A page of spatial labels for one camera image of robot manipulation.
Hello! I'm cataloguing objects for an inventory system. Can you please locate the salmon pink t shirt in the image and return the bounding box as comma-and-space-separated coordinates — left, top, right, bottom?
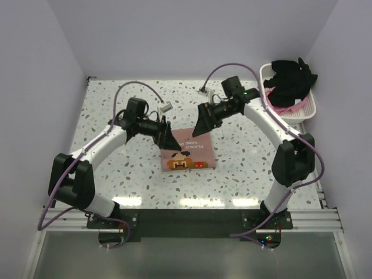
161, 128, 216, 171

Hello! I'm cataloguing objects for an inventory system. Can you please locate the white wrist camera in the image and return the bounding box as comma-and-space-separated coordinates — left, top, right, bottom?
198, 87, 215, 98
157, 102, 173, 115

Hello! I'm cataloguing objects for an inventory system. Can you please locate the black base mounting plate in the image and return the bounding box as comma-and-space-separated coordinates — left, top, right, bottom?
86, 208, 292, 244

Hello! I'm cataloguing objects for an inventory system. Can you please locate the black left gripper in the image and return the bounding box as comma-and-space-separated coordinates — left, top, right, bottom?
136, 115, 181, 151

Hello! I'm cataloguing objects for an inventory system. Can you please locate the black garment in basket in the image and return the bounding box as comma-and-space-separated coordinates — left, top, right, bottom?
265, 58, 318, 106

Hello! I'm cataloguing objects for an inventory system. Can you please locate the bright pink garment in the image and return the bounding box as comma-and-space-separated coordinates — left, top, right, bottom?
265, 87, 309, 115

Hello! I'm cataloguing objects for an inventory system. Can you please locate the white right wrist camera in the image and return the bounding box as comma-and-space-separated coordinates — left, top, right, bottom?
198, 87, 215, 98

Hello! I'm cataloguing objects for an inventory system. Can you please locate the aluminium table edge rail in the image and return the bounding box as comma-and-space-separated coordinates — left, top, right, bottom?
301, 123, 331, 209

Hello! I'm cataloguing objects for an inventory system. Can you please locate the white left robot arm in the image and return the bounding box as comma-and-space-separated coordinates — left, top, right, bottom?
48, 98, 181, 228

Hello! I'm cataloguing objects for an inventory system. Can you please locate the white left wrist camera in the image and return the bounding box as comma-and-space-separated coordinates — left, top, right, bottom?
157, 102, 173, 115

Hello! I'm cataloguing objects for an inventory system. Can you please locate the aluminium front frame rail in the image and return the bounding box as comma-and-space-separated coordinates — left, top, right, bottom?
45, 209, 343, 233

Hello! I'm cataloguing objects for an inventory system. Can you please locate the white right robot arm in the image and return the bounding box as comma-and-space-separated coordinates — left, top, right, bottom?
192, 76, 315, 228

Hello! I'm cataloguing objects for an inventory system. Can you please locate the white perforated laundry basket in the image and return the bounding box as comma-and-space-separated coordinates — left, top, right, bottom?
259, 63, 317, 125

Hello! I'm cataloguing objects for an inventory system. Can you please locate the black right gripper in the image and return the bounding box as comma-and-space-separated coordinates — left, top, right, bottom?
192, 101, 238, 137

